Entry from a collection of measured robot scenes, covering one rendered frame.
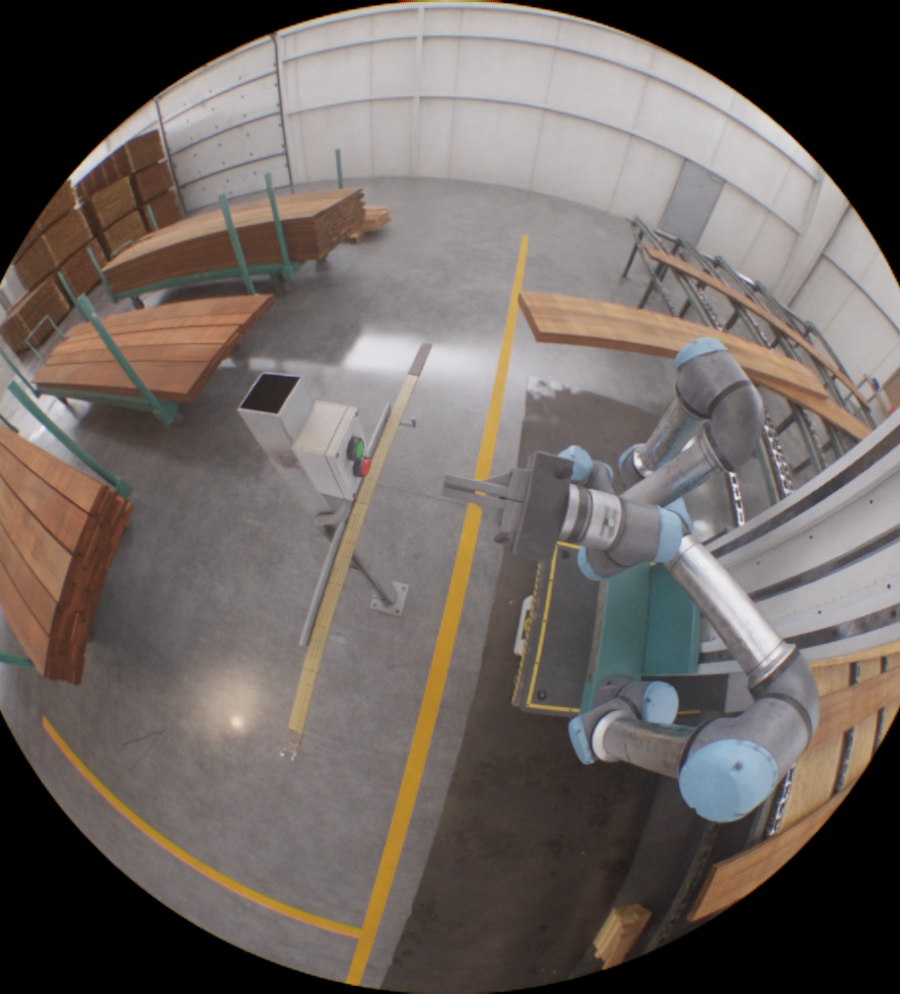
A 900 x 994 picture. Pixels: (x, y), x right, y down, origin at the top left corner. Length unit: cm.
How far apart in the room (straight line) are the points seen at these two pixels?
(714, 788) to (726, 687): 63
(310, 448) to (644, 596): 98
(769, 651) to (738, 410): 38
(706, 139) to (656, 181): 175
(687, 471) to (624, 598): 49
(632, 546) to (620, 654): 62
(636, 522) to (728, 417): 30
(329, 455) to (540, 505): 25
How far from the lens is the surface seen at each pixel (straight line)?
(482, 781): 169
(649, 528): 46
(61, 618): 188
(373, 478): 64
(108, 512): 182
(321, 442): 39
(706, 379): 69
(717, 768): 45
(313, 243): 300
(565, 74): 865
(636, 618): 107
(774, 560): 88
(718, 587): 57
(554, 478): 42
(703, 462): 69
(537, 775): 174
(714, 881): 136
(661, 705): 85
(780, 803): 153
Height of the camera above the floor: 156
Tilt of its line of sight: 64 degrees down
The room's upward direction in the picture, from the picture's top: 8 degrees clockwise
